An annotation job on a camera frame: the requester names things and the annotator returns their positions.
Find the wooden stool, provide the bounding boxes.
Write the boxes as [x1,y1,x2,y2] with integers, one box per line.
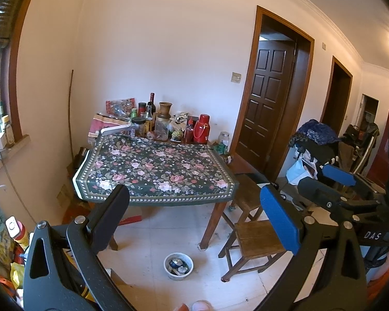
[219,220,287,282]
[228,173,268,222]

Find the thin cable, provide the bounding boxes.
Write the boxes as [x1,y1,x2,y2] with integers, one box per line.
[0,159,36,224]

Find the dark brown panel door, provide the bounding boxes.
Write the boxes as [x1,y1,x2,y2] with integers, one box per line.
[238,48,295,171]

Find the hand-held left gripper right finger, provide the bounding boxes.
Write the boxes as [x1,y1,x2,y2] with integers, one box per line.
[258,185,368,311]

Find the yellow plastic bag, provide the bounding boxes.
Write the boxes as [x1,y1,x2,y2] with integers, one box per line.
[10,262,28,289]

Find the blue patterned clothes pile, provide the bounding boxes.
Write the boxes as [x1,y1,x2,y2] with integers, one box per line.
[298,119,341,145]

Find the red bottle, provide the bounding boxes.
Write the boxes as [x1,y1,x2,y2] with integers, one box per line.
[184,119,195,143]

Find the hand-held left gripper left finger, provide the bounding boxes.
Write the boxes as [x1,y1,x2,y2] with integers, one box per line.
[23,184,137,311]

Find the black clothes pile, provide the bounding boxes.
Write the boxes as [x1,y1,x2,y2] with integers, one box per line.
[290,138,344,169]

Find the white capped orange bottle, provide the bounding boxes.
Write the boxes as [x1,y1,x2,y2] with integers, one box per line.
[5,217,30,250]

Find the brown door frame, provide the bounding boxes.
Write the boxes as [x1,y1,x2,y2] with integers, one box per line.
[230,5,315,182]
[321,56,354,133]

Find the dark hanging jackets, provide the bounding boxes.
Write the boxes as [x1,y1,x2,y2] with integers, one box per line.
[344,121,381,143]

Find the red door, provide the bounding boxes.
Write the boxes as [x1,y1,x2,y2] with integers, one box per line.
[366,108,389,188]

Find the red thermos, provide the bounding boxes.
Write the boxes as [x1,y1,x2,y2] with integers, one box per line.
[193,114,211,144]

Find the red flat box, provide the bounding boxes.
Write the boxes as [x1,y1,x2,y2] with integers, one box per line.
[118,214,143,225]

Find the dark wine bottle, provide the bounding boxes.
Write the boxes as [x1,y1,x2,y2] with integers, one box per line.
[147,93,157,120]

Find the light blue plastic bag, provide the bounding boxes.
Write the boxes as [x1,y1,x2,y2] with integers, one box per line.
[285,159,315,185]

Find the white plastic bucket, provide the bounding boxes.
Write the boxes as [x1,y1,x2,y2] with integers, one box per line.
[163,253,194,281]

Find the large glass jar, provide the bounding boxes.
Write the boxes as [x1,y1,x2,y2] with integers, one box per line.
[155,117,171,140]

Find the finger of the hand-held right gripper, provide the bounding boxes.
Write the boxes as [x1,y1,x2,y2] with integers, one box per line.
[321,164,388,199]
[296,178,388,231]

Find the red snack bag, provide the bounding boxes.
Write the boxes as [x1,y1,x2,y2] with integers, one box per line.
[106,97,136,117]

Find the clear jar with black lid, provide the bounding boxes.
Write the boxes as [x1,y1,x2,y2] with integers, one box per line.
[131,117,146,138]

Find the pink paper bag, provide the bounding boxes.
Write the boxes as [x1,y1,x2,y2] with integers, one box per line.
[88,113,130,138]

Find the wooden table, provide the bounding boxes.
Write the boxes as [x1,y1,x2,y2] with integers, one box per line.
[72,131,241,251]

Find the white flat board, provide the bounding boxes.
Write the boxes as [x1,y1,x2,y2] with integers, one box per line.
[100,124,133,137]

